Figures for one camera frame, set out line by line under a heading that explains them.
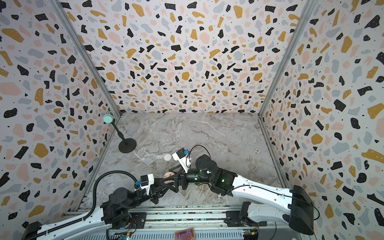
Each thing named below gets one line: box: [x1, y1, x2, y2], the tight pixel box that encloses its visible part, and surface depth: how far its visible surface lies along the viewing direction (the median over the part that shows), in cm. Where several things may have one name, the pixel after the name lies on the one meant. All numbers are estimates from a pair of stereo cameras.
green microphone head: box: [103, 113, 114, 124], surface depth 74 cm
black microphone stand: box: [111, 118, 137, 154], surface depth 102 cm
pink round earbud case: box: [164, 171, 176, 179], surface depth 65 cm
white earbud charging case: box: [163, 153, 172, 161], surface depth 97 cm
